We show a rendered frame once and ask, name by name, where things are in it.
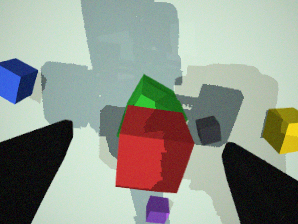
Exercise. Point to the green block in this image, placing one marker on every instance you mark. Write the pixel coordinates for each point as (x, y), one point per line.
(156, 84)
(149, 96)

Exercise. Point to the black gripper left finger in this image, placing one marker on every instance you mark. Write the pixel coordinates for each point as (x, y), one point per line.
(28, 164)

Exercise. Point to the red block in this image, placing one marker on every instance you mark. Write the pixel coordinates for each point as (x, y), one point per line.
(154, 147)

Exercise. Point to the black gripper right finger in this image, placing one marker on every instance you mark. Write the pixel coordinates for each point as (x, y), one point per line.
(262, 194)

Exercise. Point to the yellow block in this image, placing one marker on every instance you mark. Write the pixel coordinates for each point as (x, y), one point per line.
(281, 129)

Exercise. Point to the small purple block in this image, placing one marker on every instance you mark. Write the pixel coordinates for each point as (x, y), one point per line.
(157, 209)

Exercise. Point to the blue block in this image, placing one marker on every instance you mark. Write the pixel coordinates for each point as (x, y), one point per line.
(16, 80)

